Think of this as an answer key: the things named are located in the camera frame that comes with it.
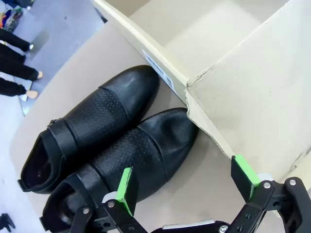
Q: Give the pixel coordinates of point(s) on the black leather buckle shoe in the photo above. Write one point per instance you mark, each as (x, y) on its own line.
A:
(158, 145)
(97, 109)

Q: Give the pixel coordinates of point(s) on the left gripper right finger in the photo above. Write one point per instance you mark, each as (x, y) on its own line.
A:
(262, 201)

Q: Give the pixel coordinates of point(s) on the beige cardboard shoe box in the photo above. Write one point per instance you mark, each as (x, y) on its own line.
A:
(243, 97)

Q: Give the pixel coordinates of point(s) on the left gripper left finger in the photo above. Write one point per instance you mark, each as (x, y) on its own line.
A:
(126, 191)

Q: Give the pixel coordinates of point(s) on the person in cream coat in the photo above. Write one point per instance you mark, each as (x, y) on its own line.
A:
(14, 69)

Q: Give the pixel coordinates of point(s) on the colourful clothes pile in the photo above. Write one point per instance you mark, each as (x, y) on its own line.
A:
(11, 20)

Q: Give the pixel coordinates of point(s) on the black stand foot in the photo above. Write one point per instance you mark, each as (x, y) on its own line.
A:
(6, 222)

